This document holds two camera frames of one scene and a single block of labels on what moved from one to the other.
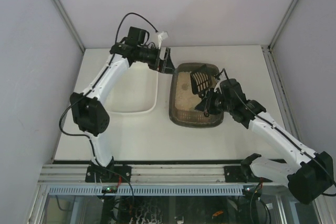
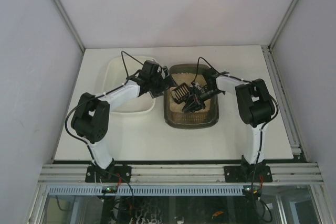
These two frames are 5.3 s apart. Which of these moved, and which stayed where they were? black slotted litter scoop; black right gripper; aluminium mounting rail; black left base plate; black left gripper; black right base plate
Moved: black left gripper; black right gripper; black slotted litter scoop
Stayed: black left base plate; aluminium mounting rail; black right base plate
